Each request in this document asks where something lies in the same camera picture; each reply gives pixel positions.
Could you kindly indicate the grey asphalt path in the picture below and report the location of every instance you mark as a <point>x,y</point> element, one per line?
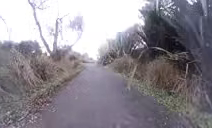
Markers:
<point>97,100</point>

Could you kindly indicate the bare leaning tree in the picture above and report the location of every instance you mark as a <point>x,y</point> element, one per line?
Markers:
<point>55,36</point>

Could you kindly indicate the dark flax bushes and trees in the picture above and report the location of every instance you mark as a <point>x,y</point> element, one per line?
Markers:
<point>174,30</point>

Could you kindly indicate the dark round bush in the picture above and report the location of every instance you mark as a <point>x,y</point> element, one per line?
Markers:
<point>29,47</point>

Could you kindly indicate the grass verge with dry tussocks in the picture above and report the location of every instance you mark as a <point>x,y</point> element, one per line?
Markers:
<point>25,80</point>

